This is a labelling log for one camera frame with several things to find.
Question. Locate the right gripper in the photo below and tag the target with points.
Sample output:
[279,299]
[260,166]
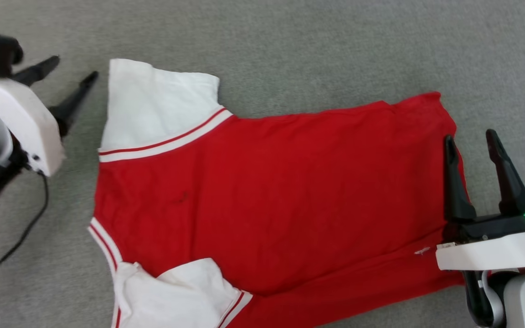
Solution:
[495,228]

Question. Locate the red and white baseball shirt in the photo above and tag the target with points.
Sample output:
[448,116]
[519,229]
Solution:
[290,182]

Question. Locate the grey fabric sofa seat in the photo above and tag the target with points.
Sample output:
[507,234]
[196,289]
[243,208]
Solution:
[312,41]

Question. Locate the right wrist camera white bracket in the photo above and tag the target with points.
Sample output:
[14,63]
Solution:
[486,255]

